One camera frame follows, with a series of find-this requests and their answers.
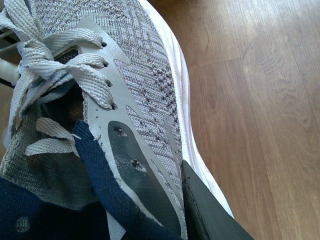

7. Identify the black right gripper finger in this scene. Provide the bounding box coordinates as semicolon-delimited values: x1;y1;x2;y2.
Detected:
181;160;253;240

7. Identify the grey knit sneaker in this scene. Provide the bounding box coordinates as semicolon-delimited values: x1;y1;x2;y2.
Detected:
0;0;234;240

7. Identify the black metal shoe rack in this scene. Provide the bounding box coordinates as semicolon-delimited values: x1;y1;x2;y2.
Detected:
0;28;20;88

